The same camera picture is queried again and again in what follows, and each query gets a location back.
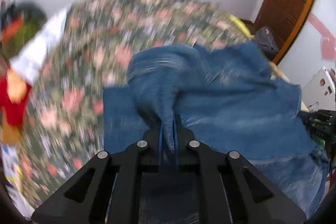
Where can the white shirt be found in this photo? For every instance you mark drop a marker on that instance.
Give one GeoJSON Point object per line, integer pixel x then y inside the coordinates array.
{"type": "Point", "coordinates": [28, 62]}

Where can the green cloth covered stand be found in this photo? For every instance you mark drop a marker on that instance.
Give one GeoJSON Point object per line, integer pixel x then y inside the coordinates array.
{"type": "Point", "coordinates": [20, 39]}

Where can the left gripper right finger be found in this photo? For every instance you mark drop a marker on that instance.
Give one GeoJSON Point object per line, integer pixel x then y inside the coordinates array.
{"type": "Point", "coordinates": [229, 188]}

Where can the orange box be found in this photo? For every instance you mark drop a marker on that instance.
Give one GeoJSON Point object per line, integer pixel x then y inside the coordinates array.
{"type": "Point", "coordinates": [9, 31]}

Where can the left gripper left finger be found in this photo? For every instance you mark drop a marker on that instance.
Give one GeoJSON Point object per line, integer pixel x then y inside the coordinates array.
{"type": "Point", "coordinates": [106, 189]}

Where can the floral bedspread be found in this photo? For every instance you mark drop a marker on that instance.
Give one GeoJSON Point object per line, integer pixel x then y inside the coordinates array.
{"type": "Point", "coordinates": [63, 125]}

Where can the blue denim jacket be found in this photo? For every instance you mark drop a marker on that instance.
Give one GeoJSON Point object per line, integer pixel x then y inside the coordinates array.
{"type": "Point", "coordinates": [230, 101]}

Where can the red plush toy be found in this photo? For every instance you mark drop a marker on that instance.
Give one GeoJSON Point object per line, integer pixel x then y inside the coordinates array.
{"type": "Point", "coordinates": [14, 96]}

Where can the grey backpack on floor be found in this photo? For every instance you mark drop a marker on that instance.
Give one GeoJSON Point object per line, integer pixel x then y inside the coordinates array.
{"type": "Point", "coordinates": [266, 42]}

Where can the grey neck pillow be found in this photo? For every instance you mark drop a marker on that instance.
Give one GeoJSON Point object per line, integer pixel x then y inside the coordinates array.
{"type": "Point", "coordinates": [31, 11]}

